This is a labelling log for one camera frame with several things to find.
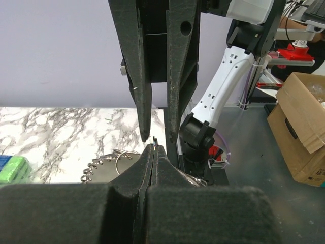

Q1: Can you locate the blue green small box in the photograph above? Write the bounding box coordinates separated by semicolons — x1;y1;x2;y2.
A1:
1;155;31;185

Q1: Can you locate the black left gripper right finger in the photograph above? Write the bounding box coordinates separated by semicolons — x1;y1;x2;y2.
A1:
146;146;279;243

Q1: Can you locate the metal disc with key rings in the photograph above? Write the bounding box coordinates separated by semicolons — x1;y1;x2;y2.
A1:
80;137;207;187

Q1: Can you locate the black keyboard on tray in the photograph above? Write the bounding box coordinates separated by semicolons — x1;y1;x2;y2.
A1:
291;0;324;24

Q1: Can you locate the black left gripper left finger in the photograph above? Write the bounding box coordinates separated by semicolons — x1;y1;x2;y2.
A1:
1;144;154;243

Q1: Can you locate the seated person with glasses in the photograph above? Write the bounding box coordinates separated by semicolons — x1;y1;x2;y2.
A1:
270;15;324;82

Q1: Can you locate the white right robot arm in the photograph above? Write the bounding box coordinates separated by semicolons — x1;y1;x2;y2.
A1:
109;1;286;165

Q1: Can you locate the red plastic mount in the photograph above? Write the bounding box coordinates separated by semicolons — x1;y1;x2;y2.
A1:
278;40;314;61

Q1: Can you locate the brown cardboard box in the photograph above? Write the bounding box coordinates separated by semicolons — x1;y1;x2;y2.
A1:
267;72;324;187

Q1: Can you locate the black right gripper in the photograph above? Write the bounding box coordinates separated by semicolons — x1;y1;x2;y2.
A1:
109;1;230;142

